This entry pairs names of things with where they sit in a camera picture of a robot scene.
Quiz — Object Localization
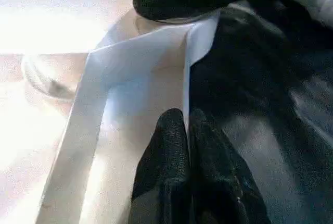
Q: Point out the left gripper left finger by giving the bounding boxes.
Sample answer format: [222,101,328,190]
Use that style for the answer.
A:
[131,108,193,224]

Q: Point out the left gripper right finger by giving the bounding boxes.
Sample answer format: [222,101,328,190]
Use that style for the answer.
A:
[187,108,272,224]

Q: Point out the white plastic table top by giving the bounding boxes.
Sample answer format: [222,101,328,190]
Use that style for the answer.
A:
[0,0,219,224]

